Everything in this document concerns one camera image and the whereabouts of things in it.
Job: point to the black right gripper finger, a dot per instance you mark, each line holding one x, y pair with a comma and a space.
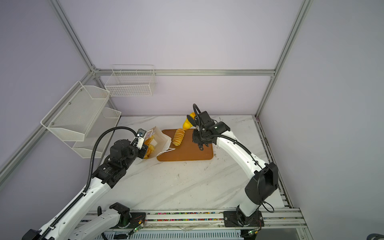
201, 146
191, 119

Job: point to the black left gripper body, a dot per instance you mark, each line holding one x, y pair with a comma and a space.
140, 153

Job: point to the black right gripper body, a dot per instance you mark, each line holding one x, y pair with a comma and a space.
198, 137

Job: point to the yellow oblong fake bread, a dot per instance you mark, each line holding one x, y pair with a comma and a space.
185, 124

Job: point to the yellow ridged fake bread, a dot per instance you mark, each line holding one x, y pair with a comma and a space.
178, 137

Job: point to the cartoon animal paper gift bag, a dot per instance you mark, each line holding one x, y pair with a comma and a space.
161, 142

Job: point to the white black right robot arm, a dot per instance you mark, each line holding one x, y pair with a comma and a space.
263, 176

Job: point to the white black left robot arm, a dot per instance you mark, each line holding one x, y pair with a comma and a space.
84, 192

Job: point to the brown rectangular tray mat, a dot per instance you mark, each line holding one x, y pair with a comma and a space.
187, 151

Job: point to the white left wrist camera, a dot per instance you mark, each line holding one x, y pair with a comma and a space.
140, 138

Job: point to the white mesh wall shelf lower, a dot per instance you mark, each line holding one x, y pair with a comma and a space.
107, 119

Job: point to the white mesh wall shelf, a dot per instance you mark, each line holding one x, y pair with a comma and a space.
72, 118
107, 119

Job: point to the white wire wall basket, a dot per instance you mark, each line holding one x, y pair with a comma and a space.
131, 81

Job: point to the white mesh wall shelf upper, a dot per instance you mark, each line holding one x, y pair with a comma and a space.
72, 118

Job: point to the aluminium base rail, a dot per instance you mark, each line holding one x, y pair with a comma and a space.
213, 219

